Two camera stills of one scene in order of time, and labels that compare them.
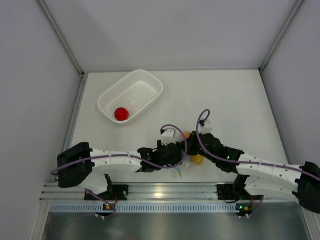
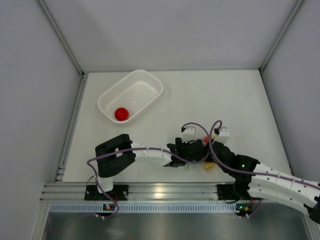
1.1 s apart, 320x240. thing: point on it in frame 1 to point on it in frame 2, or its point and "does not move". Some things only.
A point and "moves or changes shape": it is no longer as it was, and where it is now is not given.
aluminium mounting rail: [58, 193] does not move
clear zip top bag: [191, 161] moves or changes shape
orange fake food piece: [198, 159] moves or changes shape
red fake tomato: [121, 114] does not move
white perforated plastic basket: [134, 92] does not move
